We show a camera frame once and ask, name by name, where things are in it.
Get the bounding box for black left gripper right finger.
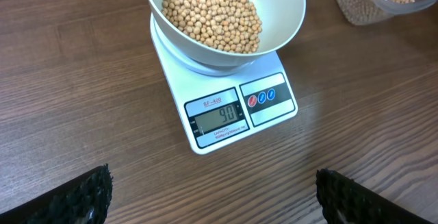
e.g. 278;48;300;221
315;169;431;224

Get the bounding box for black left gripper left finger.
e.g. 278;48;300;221
1;164;113;224

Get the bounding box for white digital kitchen scale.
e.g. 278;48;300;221
150;18;298;155

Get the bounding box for white bowl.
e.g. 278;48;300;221
149;0;306;66

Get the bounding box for soybeans in white bowl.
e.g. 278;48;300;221
162;0;262;54

